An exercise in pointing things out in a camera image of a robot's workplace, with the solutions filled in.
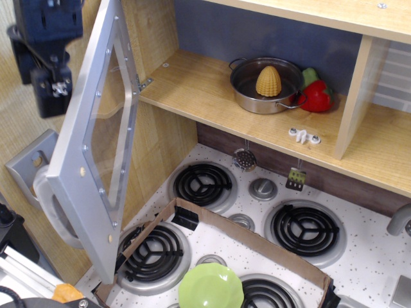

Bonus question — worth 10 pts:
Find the back right stove burner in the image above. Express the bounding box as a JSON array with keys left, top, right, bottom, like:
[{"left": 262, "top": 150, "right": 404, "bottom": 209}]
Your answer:
[{"left": 263, "top": 200, "right": 347, "bottom": 269}]

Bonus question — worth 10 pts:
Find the black cable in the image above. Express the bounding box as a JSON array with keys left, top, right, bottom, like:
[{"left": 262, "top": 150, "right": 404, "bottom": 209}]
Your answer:
[{"left": 0, "top": 284, "right": 25, "bottom": 308}]

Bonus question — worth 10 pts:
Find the grey stove knob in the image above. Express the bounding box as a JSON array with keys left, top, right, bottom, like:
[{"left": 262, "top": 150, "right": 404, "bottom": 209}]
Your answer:
[{"left": 249, "top": 178, "right": 278, "bottom": 201}]

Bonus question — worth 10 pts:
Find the brown cardboard barrier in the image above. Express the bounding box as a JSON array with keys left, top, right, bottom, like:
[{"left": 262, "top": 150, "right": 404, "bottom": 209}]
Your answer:
[{"left": 92, "top": 198, "right": 340, "bottom": 307}]

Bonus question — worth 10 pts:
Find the front silver stove knob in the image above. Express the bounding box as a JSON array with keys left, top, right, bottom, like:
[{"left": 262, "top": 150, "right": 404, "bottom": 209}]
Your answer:
[{"left": 196, "top": 254, "right": 227, "bottom": 266}]

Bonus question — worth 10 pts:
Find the grey faucet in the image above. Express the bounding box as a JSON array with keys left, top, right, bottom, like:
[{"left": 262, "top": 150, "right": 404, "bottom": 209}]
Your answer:
[{"left": 387, "top": 203, "right": 411, "bottom": 236}]

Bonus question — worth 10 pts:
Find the front left stove burner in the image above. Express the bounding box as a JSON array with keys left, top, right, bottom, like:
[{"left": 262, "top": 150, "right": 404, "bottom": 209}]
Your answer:
[{"left": 117, "top": 222, "right": 191, "bottom": 296}]

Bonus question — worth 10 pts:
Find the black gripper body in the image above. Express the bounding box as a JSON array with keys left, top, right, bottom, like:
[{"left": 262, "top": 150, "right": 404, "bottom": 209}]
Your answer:
[{"left": 7, "top": 1, "right": 84, "bottom": 69}]

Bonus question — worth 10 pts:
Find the small silver stove knob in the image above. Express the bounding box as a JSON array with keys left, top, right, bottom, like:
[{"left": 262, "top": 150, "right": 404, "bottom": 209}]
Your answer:
[{"left": 229, "top": 214, "right": 255, "bottom": 232}]

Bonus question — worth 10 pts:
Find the front right stove burner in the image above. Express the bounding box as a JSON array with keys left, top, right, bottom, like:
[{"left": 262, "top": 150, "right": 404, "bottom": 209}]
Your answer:
[{"left": 240, "top": 273, "right": 304, "bottom": 308}]

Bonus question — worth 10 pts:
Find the black device at left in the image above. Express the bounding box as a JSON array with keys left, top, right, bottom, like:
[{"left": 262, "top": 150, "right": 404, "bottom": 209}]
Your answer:
[{"left": 1, "top": 204, "right": 40, "bottom": 264}]

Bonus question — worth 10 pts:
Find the white door latch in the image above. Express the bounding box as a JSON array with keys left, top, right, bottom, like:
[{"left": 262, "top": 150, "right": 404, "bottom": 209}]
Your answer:
[{"left": 288, "top": 128, "right": 322, "bottom": 145}]

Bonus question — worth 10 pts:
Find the grey wall phone holder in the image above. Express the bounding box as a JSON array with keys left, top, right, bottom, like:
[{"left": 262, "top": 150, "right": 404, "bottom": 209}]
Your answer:
[{"left": 5, "top": 129, "right": 58, "bottom": 210}]

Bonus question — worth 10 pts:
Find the steel pot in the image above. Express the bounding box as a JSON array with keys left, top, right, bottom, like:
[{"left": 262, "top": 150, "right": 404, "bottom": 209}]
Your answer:
[{"left": 229, "top": 57, "right": 308, "bottom": 114}]

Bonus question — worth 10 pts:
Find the green plastic plate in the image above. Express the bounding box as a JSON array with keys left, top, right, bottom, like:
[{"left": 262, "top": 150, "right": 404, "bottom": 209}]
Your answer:
[{"left": 178, "top": 263, "right": 244, "bottom": 308}]

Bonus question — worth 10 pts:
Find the orange toy food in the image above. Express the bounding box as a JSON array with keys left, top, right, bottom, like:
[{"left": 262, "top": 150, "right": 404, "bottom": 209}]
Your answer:
[{"left": 51, "top": 283, "right": 84, "bottom": 304}]

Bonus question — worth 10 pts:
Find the yellow toy corn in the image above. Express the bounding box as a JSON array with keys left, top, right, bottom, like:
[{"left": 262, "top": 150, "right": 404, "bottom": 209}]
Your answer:
[{"left": 256, "top": 65, "right": 282, "bottom": 98}]

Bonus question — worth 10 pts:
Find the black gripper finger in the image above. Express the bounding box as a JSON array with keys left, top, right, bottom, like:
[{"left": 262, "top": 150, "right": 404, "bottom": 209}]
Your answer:
[
  {"left": 30, "top": 66, "right": 73, "bottom": 119},
  {"left": 12, "top": 40, "right": 40, "bottom": 85}
]

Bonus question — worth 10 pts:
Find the red toy pepper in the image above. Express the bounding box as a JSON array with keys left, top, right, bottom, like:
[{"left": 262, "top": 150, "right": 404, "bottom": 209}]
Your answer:
[{"left": 297, "top": 80, "right": 335, "bottom": 112}]

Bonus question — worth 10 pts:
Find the grey toy microwave door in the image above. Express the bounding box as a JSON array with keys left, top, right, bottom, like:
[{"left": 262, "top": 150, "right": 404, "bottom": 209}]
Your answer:
[{"left": 33, "top": 1, "right": 140, "bottom": 284}]

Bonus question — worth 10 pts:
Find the hanging metal strainer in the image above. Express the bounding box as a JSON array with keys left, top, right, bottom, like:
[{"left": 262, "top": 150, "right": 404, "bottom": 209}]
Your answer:
[{"left": 232, "top": 139, "right": 257, "bottom": 172}]

